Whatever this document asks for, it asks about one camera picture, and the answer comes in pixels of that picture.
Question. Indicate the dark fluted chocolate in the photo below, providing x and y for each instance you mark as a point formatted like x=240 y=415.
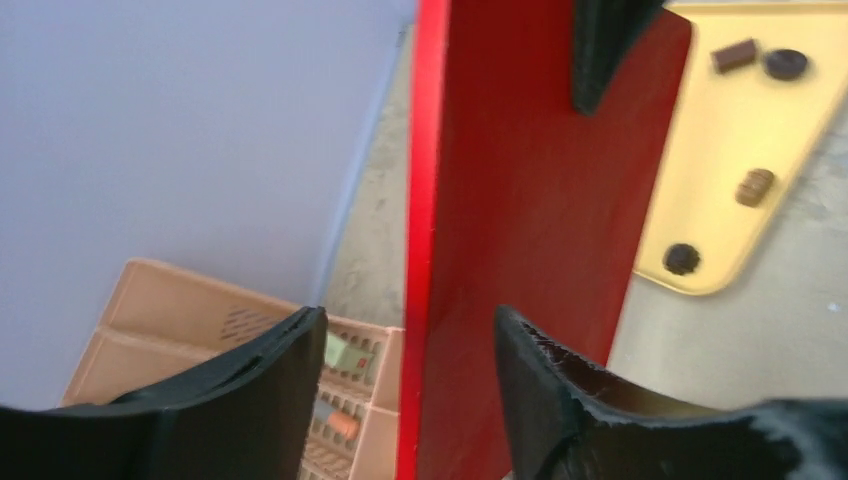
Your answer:
x=681 y=259

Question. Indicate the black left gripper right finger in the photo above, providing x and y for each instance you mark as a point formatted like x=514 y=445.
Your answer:
x=567 y=417

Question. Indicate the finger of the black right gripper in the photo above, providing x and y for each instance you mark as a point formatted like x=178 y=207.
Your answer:
x=603 y=33

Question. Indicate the red lid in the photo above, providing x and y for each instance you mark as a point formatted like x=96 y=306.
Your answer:
x=515 y=198

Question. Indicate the brown rectangular chocolate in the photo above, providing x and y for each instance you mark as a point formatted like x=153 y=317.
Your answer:
x=735 y=56

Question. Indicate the green small carton box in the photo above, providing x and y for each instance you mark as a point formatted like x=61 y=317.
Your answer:
x=345 y=356

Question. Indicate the pink plastic desk organizer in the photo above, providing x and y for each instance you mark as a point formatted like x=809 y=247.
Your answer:
x=162 y=320

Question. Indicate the yellow tray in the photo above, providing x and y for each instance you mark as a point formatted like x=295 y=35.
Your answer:
x=727 y=124

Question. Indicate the brown ridged chocolate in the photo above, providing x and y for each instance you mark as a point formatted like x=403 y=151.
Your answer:
x=754 y=187

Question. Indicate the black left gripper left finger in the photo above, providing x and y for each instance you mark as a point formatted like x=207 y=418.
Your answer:
x=244 y=414

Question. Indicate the dark round chocolate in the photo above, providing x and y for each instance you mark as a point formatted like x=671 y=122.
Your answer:
x=785 y=64

